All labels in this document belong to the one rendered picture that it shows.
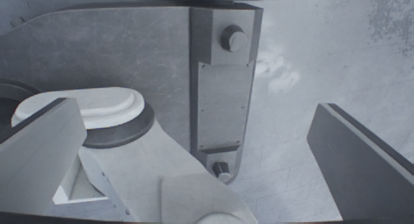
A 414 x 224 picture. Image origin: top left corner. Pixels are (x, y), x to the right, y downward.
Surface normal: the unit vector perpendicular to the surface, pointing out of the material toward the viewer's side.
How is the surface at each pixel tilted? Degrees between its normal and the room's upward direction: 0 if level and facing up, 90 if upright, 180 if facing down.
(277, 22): 0
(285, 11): 0
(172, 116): 0
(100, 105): 90
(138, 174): 90
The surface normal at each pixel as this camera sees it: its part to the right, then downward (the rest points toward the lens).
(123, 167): 0.03, -0.86
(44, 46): 0.21, 0.51
